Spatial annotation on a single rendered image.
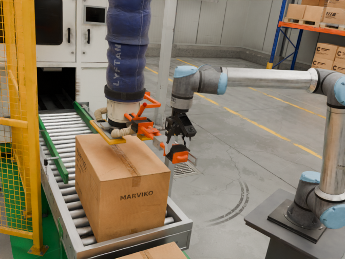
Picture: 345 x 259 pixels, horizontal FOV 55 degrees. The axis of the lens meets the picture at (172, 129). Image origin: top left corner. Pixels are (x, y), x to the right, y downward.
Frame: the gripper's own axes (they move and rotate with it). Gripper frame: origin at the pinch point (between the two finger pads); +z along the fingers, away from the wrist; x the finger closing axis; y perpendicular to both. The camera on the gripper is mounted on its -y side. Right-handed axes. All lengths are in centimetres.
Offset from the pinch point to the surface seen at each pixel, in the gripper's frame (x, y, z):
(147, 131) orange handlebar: 3.9, 22.4, -0.8
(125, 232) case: 8, 29, 63
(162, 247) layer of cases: -9, 15, 68
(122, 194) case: 11.2, 29.3, 37.4
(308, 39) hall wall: -835, 615, 7
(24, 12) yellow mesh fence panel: 47, 100, -45
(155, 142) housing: 3.7, 13.4, 0.9
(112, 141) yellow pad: 13.9, 42.4, 12.1
